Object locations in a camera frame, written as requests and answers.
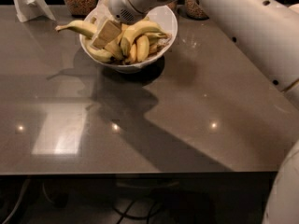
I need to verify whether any white sign stand left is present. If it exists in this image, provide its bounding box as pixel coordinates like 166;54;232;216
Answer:
13;0;55;22

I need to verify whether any white ceramic bowl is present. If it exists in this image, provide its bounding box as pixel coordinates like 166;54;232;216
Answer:
79;6;178;74

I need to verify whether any small yellow banana left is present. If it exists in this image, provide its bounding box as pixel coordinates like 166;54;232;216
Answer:
125;43;136;64

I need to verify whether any black cable under table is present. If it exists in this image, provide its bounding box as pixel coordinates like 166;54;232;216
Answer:
110;184;176;224

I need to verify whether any white paper napkin in bowl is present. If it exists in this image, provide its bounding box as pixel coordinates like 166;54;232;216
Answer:
92;0;109;25

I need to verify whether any yellow banana middle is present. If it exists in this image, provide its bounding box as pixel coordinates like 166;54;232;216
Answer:
105;39;124;61

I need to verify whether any small yellow banana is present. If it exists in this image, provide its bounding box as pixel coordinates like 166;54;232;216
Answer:
136;35;150;63
125;43;136;64

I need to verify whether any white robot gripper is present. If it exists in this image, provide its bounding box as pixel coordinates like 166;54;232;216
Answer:
91;0;177;49

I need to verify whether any glass jar of grains right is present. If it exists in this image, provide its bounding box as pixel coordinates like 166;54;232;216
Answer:
185;0;208;20

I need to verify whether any yellow banana curved right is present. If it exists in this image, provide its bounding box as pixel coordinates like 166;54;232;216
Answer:
120;21;166;57

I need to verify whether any long yellow banana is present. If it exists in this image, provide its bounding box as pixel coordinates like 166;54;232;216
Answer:
55;20;97;38

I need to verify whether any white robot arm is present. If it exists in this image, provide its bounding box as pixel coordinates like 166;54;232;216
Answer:
107;0;299;224

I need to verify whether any yellow banana lower left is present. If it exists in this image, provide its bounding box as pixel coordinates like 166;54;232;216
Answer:
83;39;113;63

